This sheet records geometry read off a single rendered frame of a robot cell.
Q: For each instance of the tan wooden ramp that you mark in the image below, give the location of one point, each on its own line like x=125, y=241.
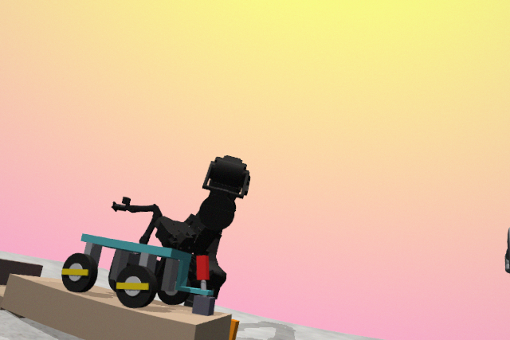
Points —
x=97, y=314

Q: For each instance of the teal wheeled trolley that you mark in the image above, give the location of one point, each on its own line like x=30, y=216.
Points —
x=135, y=285

